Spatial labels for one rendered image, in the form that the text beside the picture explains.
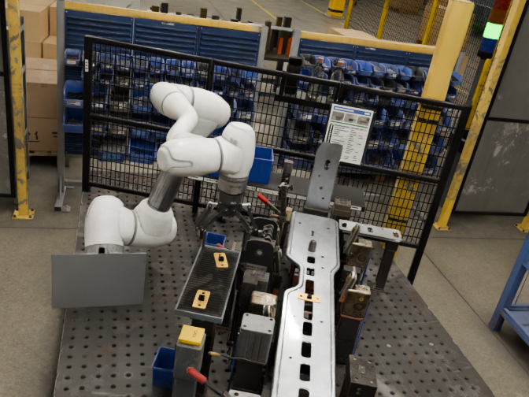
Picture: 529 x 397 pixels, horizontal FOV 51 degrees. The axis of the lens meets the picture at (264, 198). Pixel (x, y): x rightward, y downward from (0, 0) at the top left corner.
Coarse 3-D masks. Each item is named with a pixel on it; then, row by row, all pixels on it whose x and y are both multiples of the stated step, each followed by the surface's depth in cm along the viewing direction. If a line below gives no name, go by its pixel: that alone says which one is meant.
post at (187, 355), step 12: (204, 336) 150; (180, 348) 146; (192, 348) 145; (180, 360) 148; (192, 360) 147; (180, 372) 149; (180, 384) 152; (192, 384) 152; (180, 396) 154; (192, 396) 154
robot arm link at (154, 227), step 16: (208, 96) 210; (208, 112) 210; (224, 112) 215; (208, 128) 215; (160, 176) 227; (176, 176) 225; (160, 192) 229; (176, 192) 232; (144, 208) 232; (160, 208) 232; (144, 224) 232; (160, 224) 233; (176, 224) 245; (144, 240) 235; (160, 240) 239
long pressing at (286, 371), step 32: (320, 224) 250; (288, 256) 221; (320, 256) 225; (320, 288) 204; (288, 320) 185; (320, 320) 188; (288, 352) 171; (320, 352) 173; (288, 384) 158; (320, 384) 161
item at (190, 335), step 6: (186, 330) 148; (192, 330) 149; (198, 330) 149; (204, 330) 150; (180, 336) 146; (186, 336) 146; (192, 336) 147; (198, 336) 147; (186, 342) 145; (192, 342) 145; (198, 342) 145
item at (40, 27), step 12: (24, 0) 593; (36, 0) 604; (48, 0) 615; (24, 12) 547; (36, 12) 549; (48, 12) 591; (24, 24) 553; (36, 24) 554; (48, 24) 596; (36, 36) 559; (48, 36) 603; (36, 48) 565; (48, 48) 567
